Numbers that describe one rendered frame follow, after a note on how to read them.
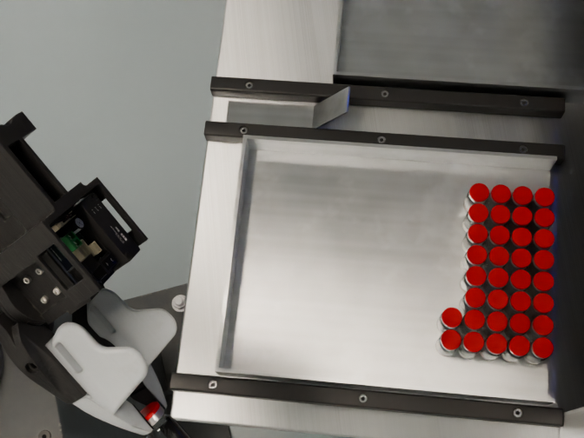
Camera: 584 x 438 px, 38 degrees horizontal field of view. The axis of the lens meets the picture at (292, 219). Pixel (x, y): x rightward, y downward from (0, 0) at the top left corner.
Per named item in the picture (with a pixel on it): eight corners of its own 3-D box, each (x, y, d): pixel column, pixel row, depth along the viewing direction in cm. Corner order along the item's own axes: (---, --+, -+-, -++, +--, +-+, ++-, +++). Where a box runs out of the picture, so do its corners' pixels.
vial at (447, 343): (456, 336, 90) (462, 329, 85) (455, 357, 89) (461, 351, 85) (435, 335, 90) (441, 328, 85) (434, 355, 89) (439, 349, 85)
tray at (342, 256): (549, 167, 95) (557, 155, 91) (547, 405, 87) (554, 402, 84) (246, 146, 97) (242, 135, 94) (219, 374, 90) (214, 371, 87)
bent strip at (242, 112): (349, 109, 98) (350, 86, 92) (348, 132, 97) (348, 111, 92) (228, 101, 99) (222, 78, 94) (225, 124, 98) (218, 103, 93)
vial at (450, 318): (457, 315, 90) (463, 307, 86) (456, 335, 90) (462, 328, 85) (436, 314, 90) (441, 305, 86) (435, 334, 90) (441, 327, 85)
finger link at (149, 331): (211, 384, 56) (116, 283, 54) (149, 418, 59) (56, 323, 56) (224, 355, 59) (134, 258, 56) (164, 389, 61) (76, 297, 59)
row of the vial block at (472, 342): (483, 196, 94) (490, 182, 89) (477, 360, 89) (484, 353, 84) (463, 195, 94) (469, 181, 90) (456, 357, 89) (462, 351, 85)
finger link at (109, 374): (181, 430, 51) (88, 308, 50) (116, 465, 54) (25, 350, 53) (201, 402, 54) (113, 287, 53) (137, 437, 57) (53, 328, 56)
